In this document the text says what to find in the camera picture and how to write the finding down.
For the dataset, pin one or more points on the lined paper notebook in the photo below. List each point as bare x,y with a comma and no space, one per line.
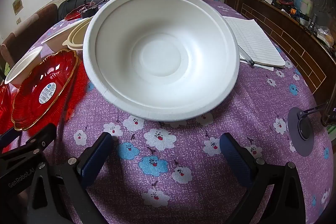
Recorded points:
254,40

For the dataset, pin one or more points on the red glass plate gold rim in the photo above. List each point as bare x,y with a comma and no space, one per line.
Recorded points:
29,108
3,108
73,14

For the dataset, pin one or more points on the purple floral tablecloth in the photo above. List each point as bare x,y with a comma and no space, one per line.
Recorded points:
183,150

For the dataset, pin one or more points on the purple phone stand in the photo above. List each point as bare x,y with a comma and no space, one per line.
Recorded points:
299,140

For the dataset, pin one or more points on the wooden sideboard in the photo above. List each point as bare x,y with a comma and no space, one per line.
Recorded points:
283,29

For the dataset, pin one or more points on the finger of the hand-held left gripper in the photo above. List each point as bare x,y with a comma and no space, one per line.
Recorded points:
39,138
6,137

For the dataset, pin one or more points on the black electronic device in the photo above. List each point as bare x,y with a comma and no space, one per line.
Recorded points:
88,11

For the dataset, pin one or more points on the small wall plaque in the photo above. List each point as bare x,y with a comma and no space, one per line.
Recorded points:
17,5

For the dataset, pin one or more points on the wall socket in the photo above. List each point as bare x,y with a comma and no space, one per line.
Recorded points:
18,21

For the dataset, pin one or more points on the beige plastic bowl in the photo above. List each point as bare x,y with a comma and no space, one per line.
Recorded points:
76,37

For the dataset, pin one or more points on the grey pen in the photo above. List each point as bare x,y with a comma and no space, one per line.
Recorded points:
246,56

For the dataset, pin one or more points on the large white paper bowl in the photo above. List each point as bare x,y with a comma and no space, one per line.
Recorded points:
157,56

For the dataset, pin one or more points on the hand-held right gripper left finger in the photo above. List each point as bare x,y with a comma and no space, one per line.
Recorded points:
97,158

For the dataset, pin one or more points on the brown upholstered armchair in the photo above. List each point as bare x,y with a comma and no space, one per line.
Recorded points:
44,16

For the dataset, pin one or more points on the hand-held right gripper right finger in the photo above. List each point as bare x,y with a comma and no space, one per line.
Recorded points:
233,158

